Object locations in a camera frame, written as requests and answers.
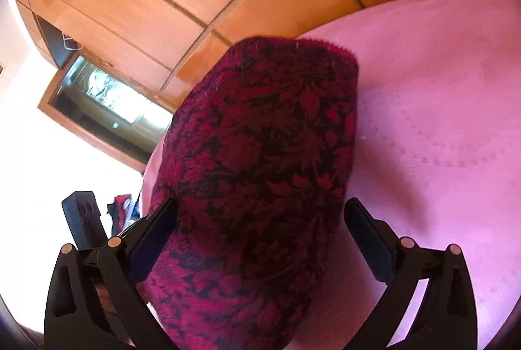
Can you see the red floral patterned garment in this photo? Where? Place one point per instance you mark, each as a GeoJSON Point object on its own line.
{"type": "Point", "coordinates": [258, 159]}

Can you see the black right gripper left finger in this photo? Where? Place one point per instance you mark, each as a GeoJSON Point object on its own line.
{"type": "Point", "coordinates": [75, 318]}

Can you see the wooden framed window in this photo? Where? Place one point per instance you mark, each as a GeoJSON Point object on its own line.
{"type": "Point", "coordinates": [107, 113]}

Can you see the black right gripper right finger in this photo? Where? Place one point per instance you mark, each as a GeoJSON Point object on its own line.
{"type": "Point", "coordinates": [447, 315]}

